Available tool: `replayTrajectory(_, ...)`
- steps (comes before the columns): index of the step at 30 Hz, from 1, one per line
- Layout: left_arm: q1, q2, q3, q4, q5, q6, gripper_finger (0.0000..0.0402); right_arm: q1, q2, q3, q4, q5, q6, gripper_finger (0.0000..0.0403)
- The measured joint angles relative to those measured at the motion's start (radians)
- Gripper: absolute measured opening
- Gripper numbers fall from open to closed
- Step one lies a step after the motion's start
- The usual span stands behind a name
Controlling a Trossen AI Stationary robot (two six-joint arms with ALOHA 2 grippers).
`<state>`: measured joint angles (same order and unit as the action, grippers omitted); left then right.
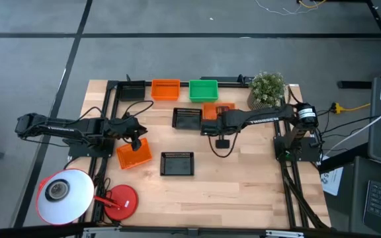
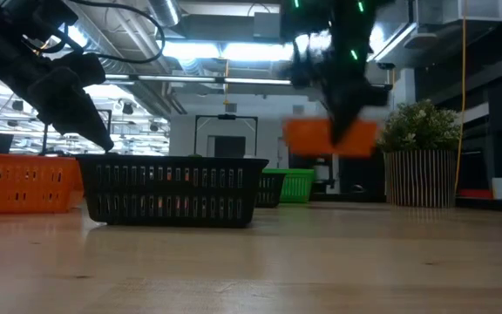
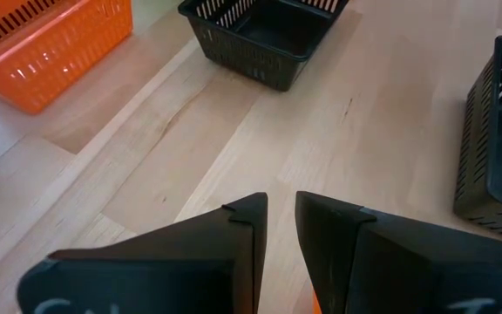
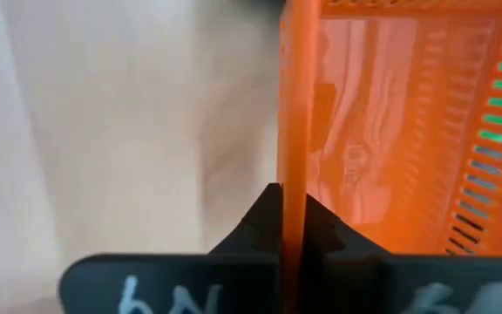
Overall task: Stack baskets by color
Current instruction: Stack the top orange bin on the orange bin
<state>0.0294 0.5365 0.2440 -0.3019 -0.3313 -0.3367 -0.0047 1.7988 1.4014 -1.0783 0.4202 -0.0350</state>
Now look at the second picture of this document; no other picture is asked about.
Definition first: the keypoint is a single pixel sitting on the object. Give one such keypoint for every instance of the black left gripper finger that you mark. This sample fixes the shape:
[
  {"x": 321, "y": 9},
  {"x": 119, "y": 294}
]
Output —
[
  {"x": 83, "y": 131},
  {"x": 94, "y": 124}
]

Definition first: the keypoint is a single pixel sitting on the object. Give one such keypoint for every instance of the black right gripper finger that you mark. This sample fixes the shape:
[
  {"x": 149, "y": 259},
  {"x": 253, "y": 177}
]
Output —
[
  {"x": 338, "y": 126},
  {"x": 350, "y": 120}
]

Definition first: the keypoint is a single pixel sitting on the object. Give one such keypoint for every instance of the orange plastic basket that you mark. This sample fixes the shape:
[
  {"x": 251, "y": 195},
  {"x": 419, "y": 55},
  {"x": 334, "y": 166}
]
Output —
[
  {"x": 20, "y": 183},
  {"x": 307, "y": 137}
]

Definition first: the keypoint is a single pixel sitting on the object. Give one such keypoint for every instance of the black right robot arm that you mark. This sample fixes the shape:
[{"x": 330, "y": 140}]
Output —
[{"x": 342, "y": 26}]

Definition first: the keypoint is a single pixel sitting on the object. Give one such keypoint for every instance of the black cabinet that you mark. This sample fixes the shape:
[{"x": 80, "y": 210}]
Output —
[{"x": 364, "y": 174}]

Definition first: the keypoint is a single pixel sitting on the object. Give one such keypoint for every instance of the potted plant in striped pot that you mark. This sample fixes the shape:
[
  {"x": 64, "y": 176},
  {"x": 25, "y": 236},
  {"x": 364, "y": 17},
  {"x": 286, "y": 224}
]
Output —
[{"x": 421, "y": 165}]

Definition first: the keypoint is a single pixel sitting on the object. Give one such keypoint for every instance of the long ceiling light fixture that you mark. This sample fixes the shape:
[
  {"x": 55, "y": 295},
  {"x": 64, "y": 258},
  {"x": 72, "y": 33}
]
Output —
[{"x": 190, "y": 79}]

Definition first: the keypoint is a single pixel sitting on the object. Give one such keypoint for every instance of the red flat box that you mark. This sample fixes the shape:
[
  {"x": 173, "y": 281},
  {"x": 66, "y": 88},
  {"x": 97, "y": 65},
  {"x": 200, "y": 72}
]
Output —
[{"x": 475, "y": 194}]

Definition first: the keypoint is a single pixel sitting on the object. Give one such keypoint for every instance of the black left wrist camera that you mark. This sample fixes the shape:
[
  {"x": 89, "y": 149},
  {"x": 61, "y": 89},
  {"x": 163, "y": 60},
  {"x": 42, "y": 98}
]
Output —
[{"x": 87, "y": 67}]

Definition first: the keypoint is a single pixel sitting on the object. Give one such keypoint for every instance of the black frame rail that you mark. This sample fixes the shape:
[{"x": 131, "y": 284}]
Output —
[
  {"x": 347, "y": 198},
  {"x": 495, "y": 205}
]

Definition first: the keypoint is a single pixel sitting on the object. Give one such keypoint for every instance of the black background station frame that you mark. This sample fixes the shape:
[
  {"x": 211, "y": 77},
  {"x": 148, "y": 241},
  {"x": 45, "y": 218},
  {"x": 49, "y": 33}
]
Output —
[{"x": 226, "y": 117}]

